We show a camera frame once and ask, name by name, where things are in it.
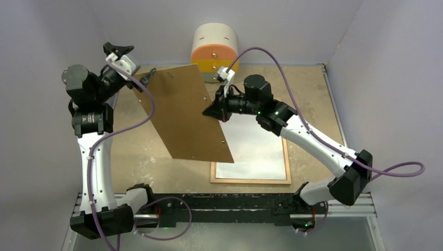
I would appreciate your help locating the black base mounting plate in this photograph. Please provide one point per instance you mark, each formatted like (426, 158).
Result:
(279, 209)

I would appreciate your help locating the wooden picture frame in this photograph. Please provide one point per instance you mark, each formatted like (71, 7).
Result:
(252, 181)

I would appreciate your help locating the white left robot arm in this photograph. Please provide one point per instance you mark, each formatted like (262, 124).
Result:
(101, 214)

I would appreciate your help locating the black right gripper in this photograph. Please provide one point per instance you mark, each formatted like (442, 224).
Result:
(216, 110)

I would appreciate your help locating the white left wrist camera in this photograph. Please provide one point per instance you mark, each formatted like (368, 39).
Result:
(126, 63)

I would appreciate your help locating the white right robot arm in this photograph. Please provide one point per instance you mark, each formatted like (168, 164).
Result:
(349, 177)

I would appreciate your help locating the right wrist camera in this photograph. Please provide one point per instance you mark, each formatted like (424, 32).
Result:
(226, 77)

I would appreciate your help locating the brown hardboard backing board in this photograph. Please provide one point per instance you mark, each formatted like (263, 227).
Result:
(179, 98)

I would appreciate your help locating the round three-drawer mini cabinet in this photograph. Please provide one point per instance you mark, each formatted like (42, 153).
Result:
(214, 45)

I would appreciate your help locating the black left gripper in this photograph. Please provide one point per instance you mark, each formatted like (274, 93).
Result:
(117, 50)

